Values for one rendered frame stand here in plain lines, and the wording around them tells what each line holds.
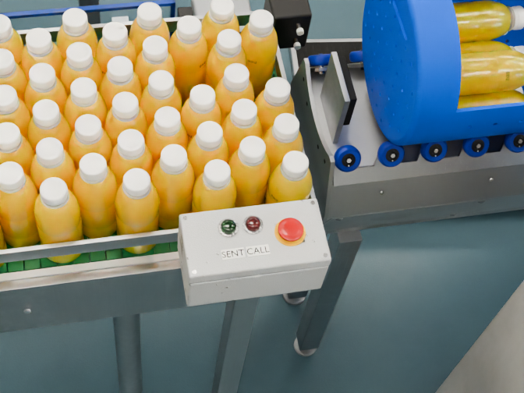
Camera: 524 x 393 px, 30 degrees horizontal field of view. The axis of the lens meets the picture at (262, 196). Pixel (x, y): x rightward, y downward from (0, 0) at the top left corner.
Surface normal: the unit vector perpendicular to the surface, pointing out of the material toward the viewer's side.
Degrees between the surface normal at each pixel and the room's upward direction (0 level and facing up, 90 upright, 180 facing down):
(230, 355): 90
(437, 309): 0
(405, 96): 90
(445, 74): 48
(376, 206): 70
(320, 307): 90
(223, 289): 90
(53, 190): 0
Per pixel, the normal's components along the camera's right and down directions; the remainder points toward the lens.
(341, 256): 0.19, 0.86
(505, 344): -0.99, 0.04
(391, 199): 0.21, 0.65
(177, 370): 0.10, -0.49
